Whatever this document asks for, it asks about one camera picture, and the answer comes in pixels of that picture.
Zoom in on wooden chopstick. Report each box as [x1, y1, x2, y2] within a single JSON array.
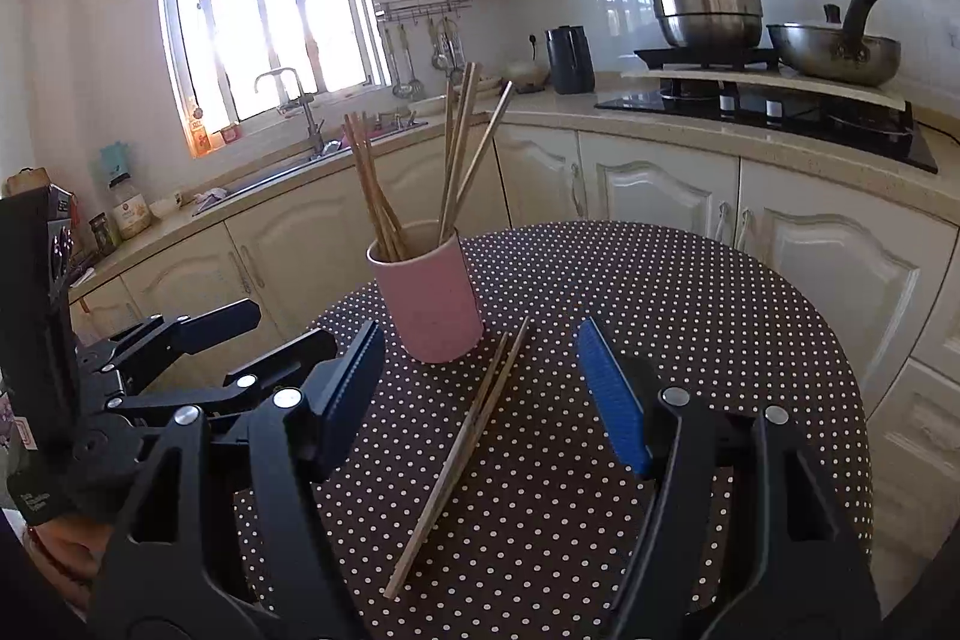
[[382, 317, 530, 601], [343, 113, 397, 262], [444, 81, 516, 239], [444, 333, 509, 466], [439, 62, 478, 242], [359, 113, 410, 262], [347, 113, 407, 262], [438, 76, 457, 244], [439, 62, 475, 244]]

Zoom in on person left hand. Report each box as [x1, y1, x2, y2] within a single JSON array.
[[23, 515, 112, 612]]

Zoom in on clear jar blue lid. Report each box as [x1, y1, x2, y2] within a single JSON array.
[[99, 142, 153, 241]]

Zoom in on pink cup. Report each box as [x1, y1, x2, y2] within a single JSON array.
[[366, 220, 483, 364]]

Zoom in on steel sink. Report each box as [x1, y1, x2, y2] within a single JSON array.
[[190, 113, 427, 216]]

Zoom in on lower cream cabinets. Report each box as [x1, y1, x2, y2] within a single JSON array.
[[67, 113, 960, 573]]

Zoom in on steel faucet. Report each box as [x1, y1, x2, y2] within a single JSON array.
[[254, 67, 324, 158]]

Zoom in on black gas stove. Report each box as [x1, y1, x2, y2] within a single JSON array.
[[596, 78, 939, 174]]

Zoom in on dark blue kettle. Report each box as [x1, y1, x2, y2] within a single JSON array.
[[545, 26, 596, 94]]

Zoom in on black induction cooker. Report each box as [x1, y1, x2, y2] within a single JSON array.
[[635, 47, 779, 71]]

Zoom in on steel wok with lid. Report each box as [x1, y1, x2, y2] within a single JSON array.
[[766, 0, 901, 88]]

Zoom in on utensil wall rack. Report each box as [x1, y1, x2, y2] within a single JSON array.
[[374, 0, 472, 103]]

